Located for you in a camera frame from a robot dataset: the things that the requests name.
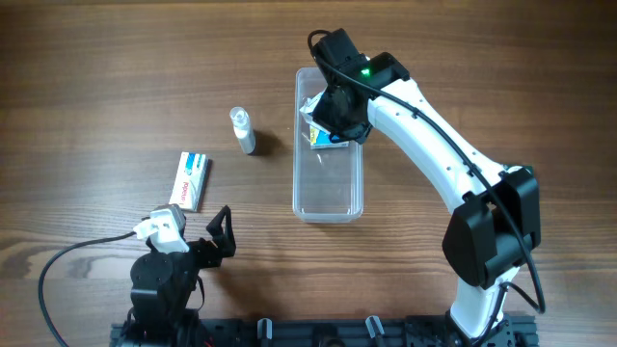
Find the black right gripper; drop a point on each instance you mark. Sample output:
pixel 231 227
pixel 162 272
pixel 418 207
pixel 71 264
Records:
pixel 335 121

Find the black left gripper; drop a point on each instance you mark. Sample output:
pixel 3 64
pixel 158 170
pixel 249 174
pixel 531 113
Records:
pixel 208 246

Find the white medicine box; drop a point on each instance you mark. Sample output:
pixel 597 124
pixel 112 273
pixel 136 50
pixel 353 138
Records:
pixel 307 109

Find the blue VapoDrops box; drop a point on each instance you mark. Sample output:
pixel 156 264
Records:
pixel 319 139

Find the white Panadol box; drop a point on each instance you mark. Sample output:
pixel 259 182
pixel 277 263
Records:
pixel 189 181

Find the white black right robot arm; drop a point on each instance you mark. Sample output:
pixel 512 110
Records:
pixel 494 209

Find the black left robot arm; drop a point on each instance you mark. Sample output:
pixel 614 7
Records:
pixel 164 279

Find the clear plastic container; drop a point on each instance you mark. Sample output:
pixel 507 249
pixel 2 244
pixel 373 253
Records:
pixel 327 182

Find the white spray bottle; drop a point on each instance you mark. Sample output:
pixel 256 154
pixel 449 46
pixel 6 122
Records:
pixel 243 129

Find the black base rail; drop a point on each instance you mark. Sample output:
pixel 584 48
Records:
pixel 412 331

